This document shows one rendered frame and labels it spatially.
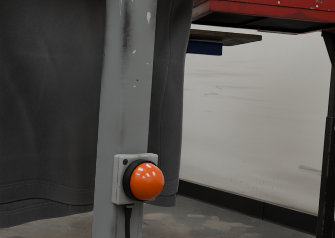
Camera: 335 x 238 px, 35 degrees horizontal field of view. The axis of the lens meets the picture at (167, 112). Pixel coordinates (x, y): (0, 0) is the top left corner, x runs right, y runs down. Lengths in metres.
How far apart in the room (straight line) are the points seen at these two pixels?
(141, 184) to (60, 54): 0.36
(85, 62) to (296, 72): 2.25
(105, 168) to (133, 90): 0.09
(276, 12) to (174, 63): 1.04
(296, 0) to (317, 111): 1.06
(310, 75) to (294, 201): 0.70
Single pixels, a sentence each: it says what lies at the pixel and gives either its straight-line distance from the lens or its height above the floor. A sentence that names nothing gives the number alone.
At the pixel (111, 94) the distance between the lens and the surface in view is 0.55.
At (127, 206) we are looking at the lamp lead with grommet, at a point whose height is 0.62.
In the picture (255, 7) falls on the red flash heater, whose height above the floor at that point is 1.04.
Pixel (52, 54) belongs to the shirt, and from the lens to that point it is 0.82.
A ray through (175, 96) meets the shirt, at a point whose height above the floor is 0.73.
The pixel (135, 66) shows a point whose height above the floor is 0.76.
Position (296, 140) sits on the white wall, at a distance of 3.00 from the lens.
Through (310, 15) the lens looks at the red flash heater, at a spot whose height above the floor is 1.03.
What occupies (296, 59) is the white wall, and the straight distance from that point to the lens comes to 3.02.
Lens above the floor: 0.75
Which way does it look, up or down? 3 degrees down
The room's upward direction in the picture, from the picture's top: 4 degrees clockwise
